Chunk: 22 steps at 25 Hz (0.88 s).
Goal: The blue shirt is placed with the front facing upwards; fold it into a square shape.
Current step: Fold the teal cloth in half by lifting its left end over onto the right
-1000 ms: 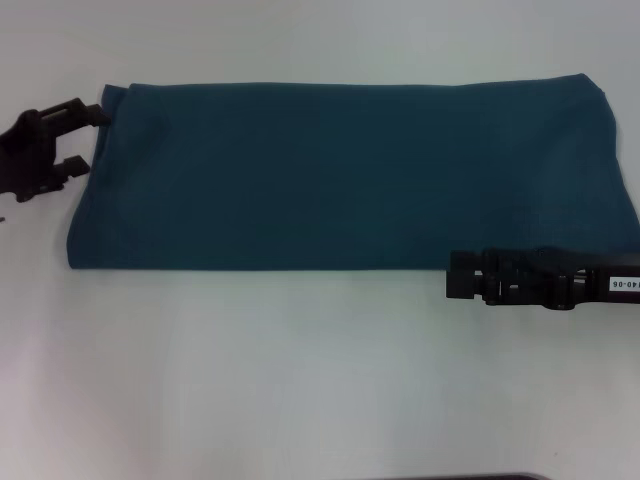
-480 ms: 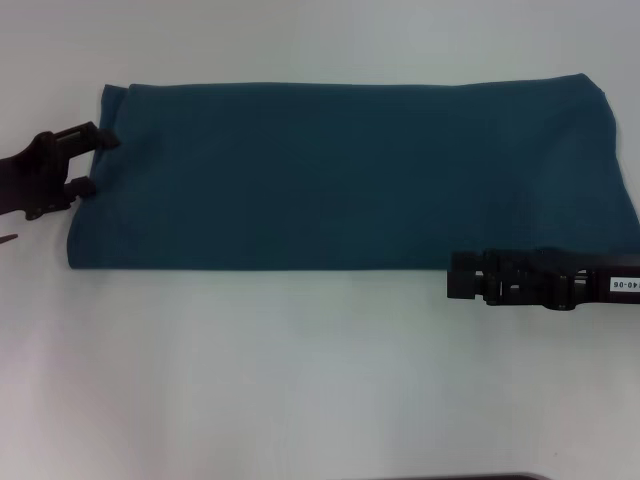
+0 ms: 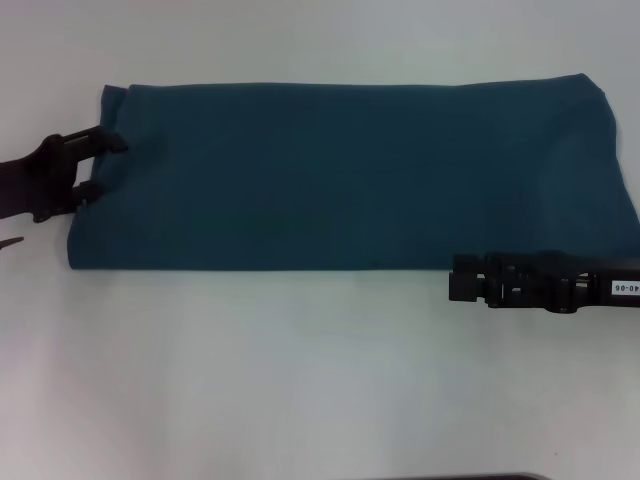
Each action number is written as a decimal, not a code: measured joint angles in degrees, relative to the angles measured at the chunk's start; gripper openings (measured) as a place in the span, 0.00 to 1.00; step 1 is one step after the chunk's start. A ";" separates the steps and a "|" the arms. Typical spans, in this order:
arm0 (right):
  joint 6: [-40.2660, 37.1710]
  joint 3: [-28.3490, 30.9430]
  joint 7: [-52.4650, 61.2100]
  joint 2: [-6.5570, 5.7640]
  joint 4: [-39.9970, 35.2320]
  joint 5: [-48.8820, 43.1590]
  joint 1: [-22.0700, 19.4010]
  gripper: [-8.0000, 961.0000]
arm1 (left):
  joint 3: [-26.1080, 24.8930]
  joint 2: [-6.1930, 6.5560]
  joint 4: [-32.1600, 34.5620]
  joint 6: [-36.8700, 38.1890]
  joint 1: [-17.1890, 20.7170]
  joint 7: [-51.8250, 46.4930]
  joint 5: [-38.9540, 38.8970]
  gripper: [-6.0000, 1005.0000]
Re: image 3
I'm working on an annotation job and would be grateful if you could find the teal t-shirt with pink print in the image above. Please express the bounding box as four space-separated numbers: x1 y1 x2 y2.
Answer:
66 73 640 274

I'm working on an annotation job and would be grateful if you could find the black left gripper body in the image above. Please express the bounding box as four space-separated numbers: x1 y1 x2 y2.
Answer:
0 134 94 224

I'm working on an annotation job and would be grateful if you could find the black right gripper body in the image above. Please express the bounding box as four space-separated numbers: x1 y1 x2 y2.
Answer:
574 256 640 315

